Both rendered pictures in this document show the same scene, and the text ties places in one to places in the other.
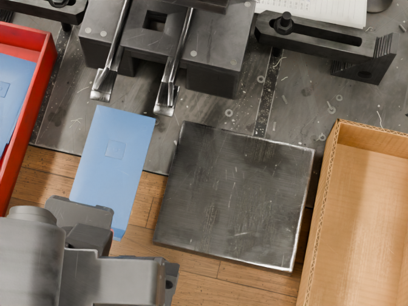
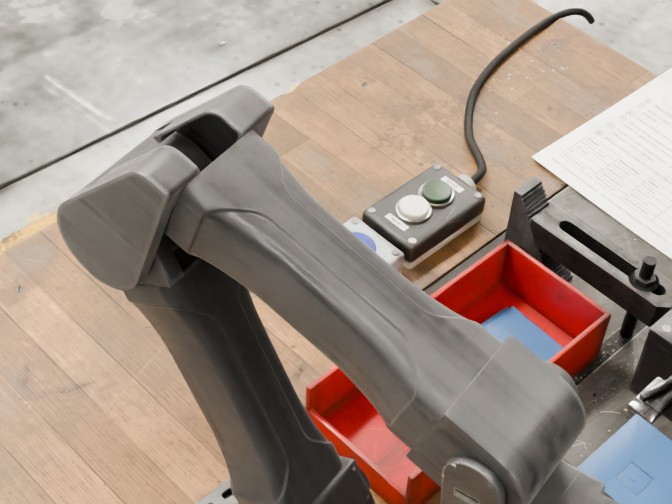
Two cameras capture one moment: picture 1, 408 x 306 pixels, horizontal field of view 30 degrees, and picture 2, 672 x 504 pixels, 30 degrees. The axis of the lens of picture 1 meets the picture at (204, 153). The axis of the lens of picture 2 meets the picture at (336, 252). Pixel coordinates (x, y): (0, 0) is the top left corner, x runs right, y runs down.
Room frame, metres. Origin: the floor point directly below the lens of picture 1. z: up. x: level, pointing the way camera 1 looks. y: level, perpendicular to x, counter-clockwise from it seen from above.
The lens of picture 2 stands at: (-0.27, -0.02, 1.78)
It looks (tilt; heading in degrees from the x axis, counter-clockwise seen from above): 47 degrees down; 37
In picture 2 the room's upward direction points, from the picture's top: 3 degrees clockwise
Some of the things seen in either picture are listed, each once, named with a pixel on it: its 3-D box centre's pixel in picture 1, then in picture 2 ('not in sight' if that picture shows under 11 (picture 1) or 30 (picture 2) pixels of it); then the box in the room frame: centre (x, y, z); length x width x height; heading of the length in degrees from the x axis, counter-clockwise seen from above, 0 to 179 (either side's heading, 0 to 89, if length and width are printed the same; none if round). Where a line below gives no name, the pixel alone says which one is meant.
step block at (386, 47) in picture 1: (363, 54); not in sight; (0.47, -0.19, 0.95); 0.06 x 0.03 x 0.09; 83
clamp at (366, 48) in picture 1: (312, 42); not in sight; (0.48, -0.12, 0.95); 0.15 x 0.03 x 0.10; 83
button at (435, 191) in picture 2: not in sight; (436, 196); (0.49, 0.42, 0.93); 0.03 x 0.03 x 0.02
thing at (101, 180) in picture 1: (108, 170); (613, 493); (0.26, 0.10, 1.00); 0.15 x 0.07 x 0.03; 172
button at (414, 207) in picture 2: not in sight; (413, 212); (0.46, 0.42, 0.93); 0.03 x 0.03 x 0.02
